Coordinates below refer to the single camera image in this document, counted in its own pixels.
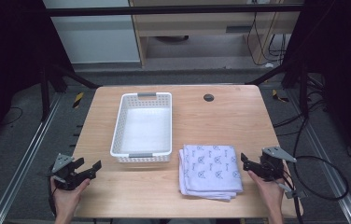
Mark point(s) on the black horizontal frame bar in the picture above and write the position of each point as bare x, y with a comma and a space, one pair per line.
164, 10

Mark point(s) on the light wooden desk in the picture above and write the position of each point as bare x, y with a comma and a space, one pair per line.
195, 26

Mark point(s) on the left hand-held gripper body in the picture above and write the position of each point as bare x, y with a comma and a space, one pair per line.
62, 162

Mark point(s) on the white cabinet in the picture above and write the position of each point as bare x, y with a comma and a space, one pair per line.
95, 37

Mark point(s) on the black curtain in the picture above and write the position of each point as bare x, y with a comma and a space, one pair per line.
5, 62
344, 62

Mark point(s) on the yellow black floor tape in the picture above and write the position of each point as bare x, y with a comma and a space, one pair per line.
278, 97
77, 100

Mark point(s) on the person's right hand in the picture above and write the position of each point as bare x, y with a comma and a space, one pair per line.
270, 196

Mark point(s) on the black metal stand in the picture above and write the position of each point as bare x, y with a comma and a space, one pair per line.
45, 93
303, 93

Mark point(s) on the person's left hand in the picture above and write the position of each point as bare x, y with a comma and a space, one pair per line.
67, 199

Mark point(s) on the white plastic basket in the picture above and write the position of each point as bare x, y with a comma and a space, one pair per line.
144, 130

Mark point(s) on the metal floor rail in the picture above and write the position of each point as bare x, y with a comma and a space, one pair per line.
24, 161
345, 202

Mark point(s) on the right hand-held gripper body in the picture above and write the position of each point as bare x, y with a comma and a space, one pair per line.
271, 166

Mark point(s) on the folded light purple printed cloth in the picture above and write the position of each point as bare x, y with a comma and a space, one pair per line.
209, 171

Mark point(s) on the round dark table grommet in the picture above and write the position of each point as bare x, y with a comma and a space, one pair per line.
208, 97

